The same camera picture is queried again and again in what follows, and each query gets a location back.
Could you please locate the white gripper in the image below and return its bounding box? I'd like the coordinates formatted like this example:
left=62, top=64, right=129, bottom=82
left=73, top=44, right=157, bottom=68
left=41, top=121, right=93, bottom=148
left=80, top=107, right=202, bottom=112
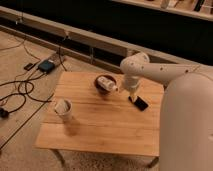
left=123, top=75, right=140, bottom=102

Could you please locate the black eraser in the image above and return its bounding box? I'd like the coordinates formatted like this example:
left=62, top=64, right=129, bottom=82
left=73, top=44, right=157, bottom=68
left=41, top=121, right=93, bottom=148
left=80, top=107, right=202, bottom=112
left=134, top=97, right=148, bottom=111

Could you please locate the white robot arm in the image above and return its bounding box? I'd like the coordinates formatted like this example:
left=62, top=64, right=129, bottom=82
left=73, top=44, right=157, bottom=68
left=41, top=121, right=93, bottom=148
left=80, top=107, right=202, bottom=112
left=120, top=53, right=213, bottom=171

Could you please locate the white bottle in bowl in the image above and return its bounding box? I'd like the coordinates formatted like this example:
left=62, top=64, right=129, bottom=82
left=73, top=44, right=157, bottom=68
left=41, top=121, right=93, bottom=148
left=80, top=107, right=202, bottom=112
left=97, top=76, right=118, bottom=92

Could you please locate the dark brown bowl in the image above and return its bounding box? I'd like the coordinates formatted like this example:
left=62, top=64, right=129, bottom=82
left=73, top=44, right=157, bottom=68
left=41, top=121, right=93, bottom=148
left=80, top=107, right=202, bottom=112
left=94, top=75, right=116, bottom=94

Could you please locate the wooden table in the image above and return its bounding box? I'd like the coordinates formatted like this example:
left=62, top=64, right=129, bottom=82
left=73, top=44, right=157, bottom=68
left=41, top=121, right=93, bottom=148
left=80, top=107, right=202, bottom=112
left=36, top=72, right=163, bottom=156

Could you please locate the white paper cup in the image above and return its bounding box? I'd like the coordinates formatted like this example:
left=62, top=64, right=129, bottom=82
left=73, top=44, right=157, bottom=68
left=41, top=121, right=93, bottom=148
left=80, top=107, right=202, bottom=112
left=54, top=99, right=72, bottom=122

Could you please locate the black power adapter box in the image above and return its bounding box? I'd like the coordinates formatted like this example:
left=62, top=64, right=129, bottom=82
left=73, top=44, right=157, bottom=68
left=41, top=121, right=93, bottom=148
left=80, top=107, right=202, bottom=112
left=38, top=60, right=55, bottom=73

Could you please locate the small black device on floor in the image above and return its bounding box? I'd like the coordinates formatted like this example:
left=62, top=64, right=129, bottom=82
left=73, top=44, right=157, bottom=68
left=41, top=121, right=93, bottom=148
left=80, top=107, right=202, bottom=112
left=24, top=63, right=37, bottom=71

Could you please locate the black plug on floor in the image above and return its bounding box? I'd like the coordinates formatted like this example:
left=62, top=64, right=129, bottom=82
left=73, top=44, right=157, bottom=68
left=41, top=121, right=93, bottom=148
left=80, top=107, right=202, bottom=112
left=0, top=108, right=9, bottom=119

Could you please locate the black cable on floor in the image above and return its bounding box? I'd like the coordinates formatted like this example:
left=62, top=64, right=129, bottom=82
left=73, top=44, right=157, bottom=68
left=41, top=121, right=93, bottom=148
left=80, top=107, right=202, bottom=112
left=0, top=71, right=54, bottom=114

